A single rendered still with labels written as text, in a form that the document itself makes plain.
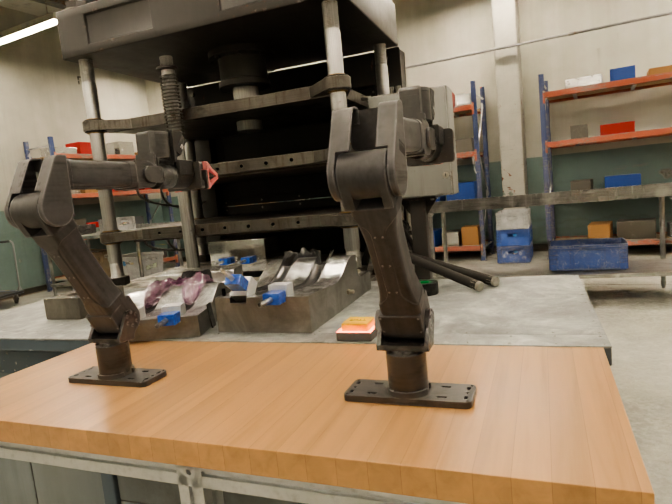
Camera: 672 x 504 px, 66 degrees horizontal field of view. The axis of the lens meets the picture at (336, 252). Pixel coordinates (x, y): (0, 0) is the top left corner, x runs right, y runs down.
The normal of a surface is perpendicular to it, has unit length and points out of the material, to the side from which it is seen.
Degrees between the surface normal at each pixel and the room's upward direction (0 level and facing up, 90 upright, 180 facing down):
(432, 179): 90
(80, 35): 90
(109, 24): 90
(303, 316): 90
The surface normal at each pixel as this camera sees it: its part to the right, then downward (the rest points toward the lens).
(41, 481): -0.34, 0.15
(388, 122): -0.37, -0.31
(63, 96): 0.89, -0.03
